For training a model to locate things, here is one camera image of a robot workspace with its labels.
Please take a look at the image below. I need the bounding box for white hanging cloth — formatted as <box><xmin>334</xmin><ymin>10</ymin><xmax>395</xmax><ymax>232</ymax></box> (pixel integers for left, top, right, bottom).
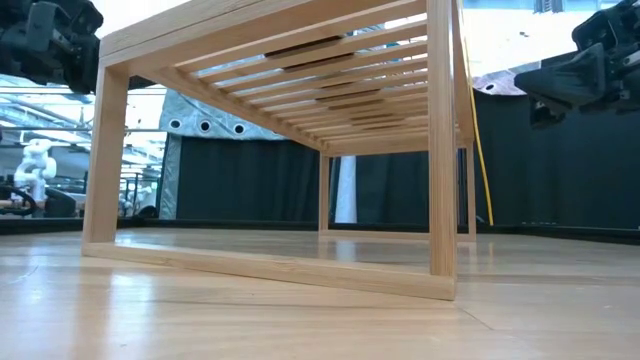
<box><xmin>333</xmin><ymin>155</ymin><xmax>359</xmax><ymax>225</ymax></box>

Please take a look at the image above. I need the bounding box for yellow cable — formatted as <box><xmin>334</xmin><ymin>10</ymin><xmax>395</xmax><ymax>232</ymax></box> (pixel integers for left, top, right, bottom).
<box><xmin>462</xmin><ymin>24</ymin><xmax>496</xmax><ymax>227</ymax></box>

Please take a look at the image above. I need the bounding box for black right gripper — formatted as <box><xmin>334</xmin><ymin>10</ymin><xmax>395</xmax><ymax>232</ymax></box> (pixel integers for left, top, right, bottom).
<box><xmin>513</xmin><ymin>0</ymin><xmax>640</xmax><ymax>127</ymax></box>

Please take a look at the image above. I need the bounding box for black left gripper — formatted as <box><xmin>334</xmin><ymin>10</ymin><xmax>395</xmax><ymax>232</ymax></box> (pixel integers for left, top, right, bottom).
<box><xmin>0</xmin><ymin>0</ymin><xmax>157</xmax><ymax>96</ymax></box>

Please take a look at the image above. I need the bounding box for white robot figure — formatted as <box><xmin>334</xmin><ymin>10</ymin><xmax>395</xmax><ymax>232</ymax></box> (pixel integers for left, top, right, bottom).
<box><xmin>12</xmin><ymin>138</ymin><xmax>59</xmax><ymax>204</ymax></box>

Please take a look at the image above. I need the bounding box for wooden slatted shelf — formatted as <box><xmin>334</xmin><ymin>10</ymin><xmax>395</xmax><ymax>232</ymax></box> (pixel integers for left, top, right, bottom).
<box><xmin>81</xmin><ymin>0</ymin><xmax>477</xmax><ymax>302</ymax></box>

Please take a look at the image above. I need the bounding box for black round device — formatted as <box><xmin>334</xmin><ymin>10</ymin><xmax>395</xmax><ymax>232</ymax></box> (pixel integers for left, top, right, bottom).
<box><xmin>43</xmin><ymin>187</ymin><xmax>79</xmax><ymax>219</ymax></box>

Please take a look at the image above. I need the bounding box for black curtain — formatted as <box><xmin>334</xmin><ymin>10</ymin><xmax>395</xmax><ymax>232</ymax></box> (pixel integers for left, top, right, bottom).
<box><xmin>472</xmin><ymin>89</ymin><xmax>640</xmax><ymax>234</ymax></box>
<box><xmin>354</xmin><ymin>149</ymin><xmax>464</xmax><ymax>229</ymax></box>
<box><xmin>175</xmin><ymin>135</ymin><xmax>322</xmax><ymax>224</ymax></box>

